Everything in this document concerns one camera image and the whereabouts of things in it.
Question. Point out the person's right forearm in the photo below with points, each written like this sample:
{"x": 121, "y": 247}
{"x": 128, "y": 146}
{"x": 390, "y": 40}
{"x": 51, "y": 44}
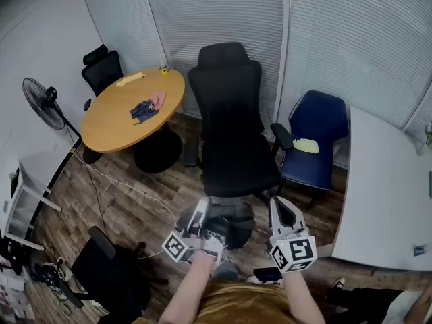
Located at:
{"x": 302, "y": 295}

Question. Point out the person's grey trouser leg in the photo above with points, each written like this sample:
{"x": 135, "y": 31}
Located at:
{"x": 224, "y": 270}

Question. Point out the small black office chair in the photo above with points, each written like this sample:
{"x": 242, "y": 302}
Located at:
{"x": 104, "y": 69}

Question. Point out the clear cup with yellow base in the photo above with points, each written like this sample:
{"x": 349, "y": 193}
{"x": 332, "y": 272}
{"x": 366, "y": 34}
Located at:
{"x": 163, "y": 69}

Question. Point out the white window blinds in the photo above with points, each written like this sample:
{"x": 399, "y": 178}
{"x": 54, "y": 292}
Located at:
{"x": 219, "y": 15}

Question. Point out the blue armchair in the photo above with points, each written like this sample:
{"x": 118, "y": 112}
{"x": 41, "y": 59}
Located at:
{"x": 317, "y": 120}

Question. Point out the round wooden table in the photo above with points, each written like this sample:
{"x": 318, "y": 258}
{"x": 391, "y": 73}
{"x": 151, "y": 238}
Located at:
{"x": 111, "y": 120}

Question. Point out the pink cloth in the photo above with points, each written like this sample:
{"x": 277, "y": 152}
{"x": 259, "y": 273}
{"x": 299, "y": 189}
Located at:
{"x": 158, "y": 100}

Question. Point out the crumpled pale yellow cloth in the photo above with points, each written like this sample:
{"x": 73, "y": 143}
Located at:
{"x": 306, "y": 146}

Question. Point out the large white desk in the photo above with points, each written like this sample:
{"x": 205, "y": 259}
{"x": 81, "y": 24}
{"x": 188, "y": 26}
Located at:
{"x": 381, "y": 197}

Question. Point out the white desk with black edge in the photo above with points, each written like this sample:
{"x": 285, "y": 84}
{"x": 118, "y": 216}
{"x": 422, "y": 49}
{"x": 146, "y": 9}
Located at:
{"x": 40, "y": 170}

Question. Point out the black mesh office chair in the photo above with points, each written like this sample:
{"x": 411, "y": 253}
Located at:
{"x": 233, "y": 120}

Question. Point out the long yellow cloth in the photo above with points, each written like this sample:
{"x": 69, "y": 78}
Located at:
{"x": 130, "y": 79}

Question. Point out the person's mustard shirt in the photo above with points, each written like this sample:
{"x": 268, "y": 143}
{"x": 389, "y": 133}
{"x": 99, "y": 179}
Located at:
{"x": 243, "y": 304}

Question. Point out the dark blue cloth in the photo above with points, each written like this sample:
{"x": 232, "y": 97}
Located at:
{"x": 143, "y": 111}

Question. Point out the black grey backpack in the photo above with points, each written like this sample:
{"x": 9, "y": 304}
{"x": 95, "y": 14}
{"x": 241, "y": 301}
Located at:
{"x": 241, "y": 228}

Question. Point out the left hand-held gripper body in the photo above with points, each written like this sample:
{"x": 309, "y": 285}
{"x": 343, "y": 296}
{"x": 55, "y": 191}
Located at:
{"x": 211, "y": 246}

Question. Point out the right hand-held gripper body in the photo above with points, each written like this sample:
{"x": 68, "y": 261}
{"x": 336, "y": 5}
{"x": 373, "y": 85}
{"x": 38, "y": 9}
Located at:
{"x": 298, "y": 250}

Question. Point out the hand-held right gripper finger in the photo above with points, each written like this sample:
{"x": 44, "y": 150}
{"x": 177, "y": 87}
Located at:
{"x": 297, "y": 219}
{"x": 274, "y": 218}

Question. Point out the white side shelf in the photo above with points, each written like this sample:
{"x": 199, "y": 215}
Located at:
{"x": 20, "y": 201}

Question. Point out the black chair with star base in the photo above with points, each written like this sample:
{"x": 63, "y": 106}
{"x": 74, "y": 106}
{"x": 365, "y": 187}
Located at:
{"x": 108, "y": 282}

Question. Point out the person's left forearm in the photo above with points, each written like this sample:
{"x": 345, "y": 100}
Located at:
{"x": 189, "y": 289}

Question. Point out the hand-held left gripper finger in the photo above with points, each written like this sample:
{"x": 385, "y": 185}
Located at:
{"x": 201, "y": 214}

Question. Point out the black standing fan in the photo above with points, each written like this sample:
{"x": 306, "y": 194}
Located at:
{"x": 44, "y": 105}

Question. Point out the pile of papers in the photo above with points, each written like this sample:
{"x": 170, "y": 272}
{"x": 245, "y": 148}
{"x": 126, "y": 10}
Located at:
{"x": 11, "y": 297}

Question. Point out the small desk socket plate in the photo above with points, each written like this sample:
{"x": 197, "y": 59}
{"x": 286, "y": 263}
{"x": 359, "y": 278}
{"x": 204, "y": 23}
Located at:
{"x": 420, "y": 250}

